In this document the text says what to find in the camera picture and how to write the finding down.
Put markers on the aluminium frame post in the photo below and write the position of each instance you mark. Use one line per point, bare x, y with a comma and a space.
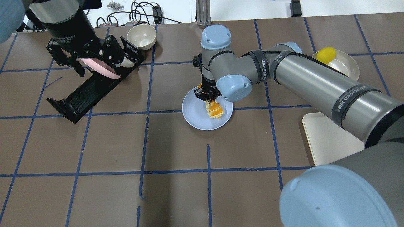
203, 13

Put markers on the striped orange bread roll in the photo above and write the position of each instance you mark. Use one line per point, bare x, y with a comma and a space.
214, 109

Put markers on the yellow lemon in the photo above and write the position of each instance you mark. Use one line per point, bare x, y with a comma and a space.
326, 55

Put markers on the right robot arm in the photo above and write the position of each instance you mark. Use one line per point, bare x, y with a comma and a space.
364, 189

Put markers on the black power adapter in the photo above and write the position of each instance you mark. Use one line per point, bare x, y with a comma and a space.
157, 14

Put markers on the small cream bowl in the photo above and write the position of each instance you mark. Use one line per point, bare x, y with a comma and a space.
143, 36

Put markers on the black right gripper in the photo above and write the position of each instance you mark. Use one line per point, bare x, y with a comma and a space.
208, 85

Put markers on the white rectangular tray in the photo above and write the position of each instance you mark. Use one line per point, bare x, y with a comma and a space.
324, 141

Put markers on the light blue plate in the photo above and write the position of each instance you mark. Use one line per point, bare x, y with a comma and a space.
195, 113

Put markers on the black plate rack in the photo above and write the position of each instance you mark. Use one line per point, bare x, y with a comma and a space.
86, 96

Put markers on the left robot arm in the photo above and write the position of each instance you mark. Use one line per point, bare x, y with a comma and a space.
73, 37

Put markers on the cream white plate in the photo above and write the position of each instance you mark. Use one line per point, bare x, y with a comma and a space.
126, 63

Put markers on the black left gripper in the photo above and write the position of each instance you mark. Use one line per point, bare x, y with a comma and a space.
70, 35

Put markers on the pink plate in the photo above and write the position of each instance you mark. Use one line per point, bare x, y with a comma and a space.
101, 67

